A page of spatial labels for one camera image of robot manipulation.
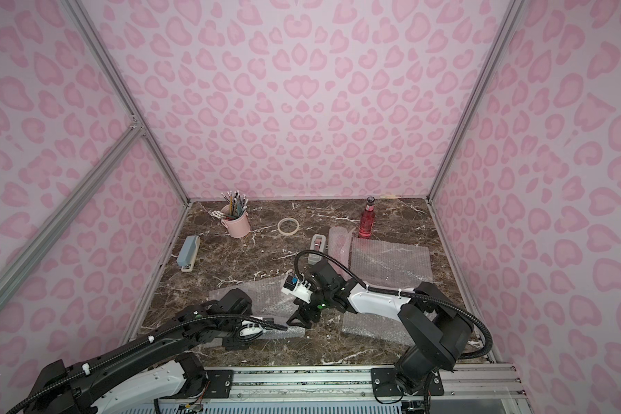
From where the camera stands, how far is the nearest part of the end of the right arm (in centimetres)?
65

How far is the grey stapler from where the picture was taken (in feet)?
3.18

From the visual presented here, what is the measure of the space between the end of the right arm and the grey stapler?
0.48 m
